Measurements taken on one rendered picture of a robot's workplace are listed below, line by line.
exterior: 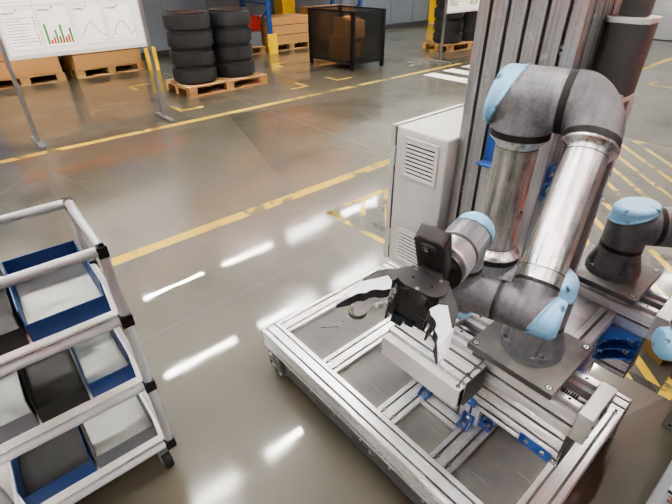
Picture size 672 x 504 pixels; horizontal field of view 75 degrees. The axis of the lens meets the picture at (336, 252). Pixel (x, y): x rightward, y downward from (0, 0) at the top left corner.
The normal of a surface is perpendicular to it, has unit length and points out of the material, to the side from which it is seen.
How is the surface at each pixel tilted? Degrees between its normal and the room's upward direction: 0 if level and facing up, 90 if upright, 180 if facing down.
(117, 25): 90
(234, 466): 0
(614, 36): 90
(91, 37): 90
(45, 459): 0
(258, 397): 0
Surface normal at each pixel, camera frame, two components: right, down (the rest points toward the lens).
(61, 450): 0.00, -0.84
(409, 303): -0.57, 0.46
